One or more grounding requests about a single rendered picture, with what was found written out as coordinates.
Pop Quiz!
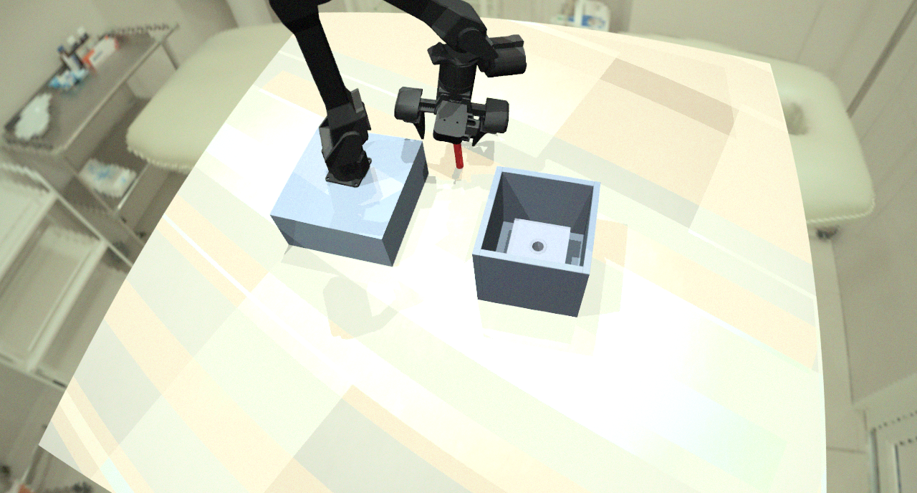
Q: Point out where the red peg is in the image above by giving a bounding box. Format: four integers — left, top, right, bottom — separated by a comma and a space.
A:
453, 143, 464, 169

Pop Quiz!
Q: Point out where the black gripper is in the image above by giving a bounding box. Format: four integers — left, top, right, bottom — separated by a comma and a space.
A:
394, 78, 509, 147

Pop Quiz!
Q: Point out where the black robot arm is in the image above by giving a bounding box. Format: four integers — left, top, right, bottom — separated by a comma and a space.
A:
269, 0, 527, 188

